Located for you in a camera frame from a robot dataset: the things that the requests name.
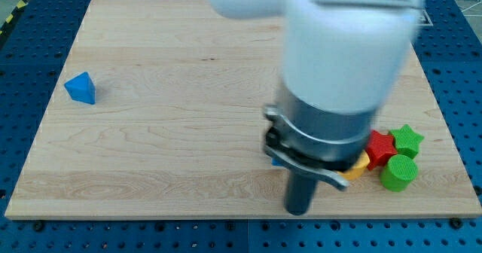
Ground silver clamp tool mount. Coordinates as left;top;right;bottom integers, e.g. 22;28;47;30
264;83;376;191

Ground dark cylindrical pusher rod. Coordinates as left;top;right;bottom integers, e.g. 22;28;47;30
284;172;318;215

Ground green circle block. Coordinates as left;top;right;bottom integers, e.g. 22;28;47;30
380;154;419;192

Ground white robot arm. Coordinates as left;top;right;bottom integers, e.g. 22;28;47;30
207;0;424;215

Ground yellow heart block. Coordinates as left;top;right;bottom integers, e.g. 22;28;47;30
338;151;370;181

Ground blue block behind tool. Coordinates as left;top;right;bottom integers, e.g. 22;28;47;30
271;158;283;166

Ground red star block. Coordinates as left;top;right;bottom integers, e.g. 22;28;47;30
365;130;398;171

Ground green star block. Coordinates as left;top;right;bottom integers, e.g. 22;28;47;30
389;124;425;159

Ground wooden board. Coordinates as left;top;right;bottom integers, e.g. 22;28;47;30
5;0;481;220

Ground blue triangle block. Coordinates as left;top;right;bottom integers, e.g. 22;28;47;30
64;72;96;105

